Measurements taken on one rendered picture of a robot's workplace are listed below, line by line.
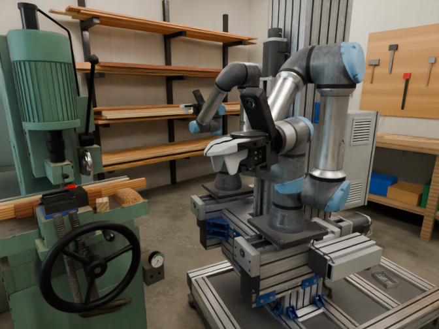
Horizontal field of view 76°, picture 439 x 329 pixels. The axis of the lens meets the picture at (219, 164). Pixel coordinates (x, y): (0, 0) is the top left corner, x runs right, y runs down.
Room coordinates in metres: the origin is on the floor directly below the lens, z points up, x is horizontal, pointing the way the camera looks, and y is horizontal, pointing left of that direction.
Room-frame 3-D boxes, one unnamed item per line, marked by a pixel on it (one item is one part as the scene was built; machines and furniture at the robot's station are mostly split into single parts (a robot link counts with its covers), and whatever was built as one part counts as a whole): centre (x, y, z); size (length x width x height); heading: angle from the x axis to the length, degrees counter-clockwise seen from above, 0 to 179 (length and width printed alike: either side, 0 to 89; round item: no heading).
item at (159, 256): (1.00, 0.26, 0.65); 0.06 x 0.04 x 0.08; 130
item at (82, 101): (1.26, 0.62, 1.23); 0.09 x 0.08 x 0.15; 40
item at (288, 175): (0.71, -0.17, 1.12); 0.11 x 0.08 x 0.11; 50
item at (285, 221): (1.00, -0.26, 0.87); 0.15 x 0.15 x 0.10
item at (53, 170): (1.02, 0.61, 1.03); 0.14 x 0.07 x 0.09; 40
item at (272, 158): (0.58, -0.08, 1.21); 0.12 x 0.08 x 0.09; 139
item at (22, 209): (0.96, 0.61, 0.92); 0.25 x 0.02 x 0.05; 130
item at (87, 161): (1.18, 0.58, 1.02); 0.12 x 0.03 x 0.12; 40
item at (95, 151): (1.24, 0.59, 1.02); 0.09 x 0.07 x 0.12; 130
